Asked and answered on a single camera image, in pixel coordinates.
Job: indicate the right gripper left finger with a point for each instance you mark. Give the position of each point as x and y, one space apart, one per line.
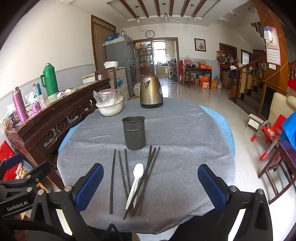
85 188

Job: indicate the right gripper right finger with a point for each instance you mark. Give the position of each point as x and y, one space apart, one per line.
218 191

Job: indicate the dark chopstick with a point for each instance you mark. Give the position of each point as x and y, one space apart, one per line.
144 178
153 161
132 213
123 175
112 183

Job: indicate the white plastic spoon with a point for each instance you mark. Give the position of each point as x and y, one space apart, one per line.
138 172

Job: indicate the dark metal utensil holder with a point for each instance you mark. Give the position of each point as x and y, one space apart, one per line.
134 131

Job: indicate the red gift bag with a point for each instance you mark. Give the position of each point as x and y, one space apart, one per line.
6 153

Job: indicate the dark carved wooden sideboard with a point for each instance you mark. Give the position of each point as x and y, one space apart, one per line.
39 138

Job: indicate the blue under tablecloth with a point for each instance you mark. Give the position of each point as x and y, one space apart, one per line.
220 120

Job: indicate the purple thermos bottle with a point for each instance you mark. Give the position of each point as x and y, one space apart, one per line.
19 105

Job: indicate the white step stool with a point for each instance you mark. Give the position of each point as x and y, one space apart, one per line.
254 121

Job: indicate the red child chair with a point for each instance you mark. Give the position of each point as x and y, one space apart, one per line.
272 133

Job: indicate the dark wooden chair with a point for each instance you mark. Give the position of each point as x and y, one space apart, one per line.
283 163

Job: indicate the white bowl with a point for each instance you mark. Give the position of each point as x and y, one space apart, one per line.
111 109

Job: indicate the small purple cup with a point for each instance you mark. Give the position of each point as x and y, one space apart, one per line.
36 107

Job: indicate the blue plastic bag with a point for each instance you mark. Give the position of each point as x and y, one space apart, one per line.
289 130

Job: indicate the wooden stair railing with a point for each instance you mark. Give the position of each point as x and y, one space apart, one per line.
247 78

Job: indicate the plastic water bottle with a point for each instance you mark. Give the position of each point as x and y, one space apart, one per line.
35 91

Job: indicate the cream sofa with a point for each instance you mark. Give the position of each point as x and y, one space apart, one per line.
281 105

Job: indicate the green thermos jug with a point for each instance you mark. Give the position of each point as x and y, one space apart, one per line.
49 80

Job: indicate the white round fan heater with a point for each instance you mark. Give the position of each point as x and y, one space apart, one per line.
136 89

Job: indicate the bronze electric kettle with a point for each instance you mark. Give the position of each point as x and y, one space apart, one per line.
151 91

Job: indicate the white chest freezer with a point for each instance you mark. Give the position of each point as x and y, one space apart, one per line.
117 79

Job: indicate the wooden chair behind sideboard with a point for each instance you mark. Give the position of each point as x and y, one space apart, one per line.
107 73

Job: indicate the dark wooden side table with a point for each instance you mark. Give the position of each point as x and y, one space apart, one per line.
196 75

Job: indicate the grey refrigerator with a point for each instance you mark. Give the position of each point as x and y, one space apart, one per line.
121 50

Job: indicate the framed flower picture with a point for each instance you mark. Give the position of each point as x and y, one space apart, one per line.
200 45

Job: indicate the wall calendar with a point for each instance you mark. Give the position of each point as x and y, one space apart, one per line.
272 46

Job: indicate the round wall clock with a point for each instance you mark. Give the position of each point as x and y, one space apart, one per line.
150 34

